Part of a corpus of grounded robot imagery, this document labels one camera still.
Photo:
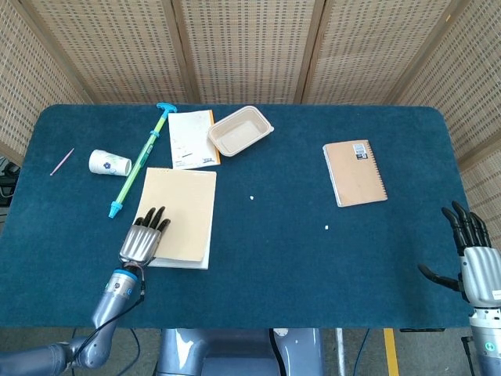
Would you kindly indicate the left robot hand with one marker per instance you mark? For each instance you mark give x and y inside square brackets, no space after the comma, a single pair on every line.
[141,241]

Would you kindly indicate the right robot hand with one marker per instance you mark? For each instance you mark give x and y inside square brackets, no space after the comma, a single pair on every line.
[471,254]

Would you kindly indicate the yellow top-bound notebook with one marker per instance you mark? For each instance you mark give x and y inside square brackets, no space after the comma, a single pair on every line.
[184,211]

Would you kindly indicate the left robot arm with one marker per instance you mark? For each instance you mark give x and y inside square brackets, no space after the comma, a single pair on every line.
[90,321]

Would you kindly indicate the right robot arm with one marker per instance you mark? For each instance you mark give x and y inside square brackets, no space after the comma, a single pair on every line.
[485,340]

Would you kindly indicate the brown spiral notebook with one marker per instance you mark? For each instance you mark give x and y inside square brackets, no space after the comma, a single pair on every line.
[354,172]

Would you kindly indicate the green and blue water squirter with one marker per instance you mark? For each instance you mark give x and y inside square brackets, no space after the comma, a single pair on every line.
[139,158]

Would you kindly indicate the white paper cup blue flower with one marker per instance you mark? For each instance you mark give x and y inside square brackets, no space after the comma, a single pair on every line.
[107,162]

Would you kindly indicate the thin pink stick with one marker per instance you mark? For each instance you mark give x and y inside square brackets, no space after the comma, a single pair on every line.
[62,161]

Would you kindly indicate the white notepad with orange edge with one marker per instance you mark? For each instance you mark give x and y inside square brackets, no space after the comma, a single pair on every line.
[189,139]

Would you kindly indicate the blue table cloth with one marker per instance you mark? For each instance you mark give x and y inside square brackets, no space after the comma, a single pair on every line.
[274,254]

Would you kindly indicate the beige plastic food container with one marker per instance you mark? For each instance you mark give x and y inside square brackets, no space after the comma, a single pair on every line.
[238,131]

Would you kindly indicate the grey robot torso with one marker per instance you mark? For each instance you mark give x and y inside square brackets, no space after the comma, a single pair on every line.
[238,352]

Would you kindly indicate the woven bamboo folding screen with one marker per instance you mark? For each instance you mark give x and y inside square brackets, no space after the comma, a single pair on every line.
[250,51]

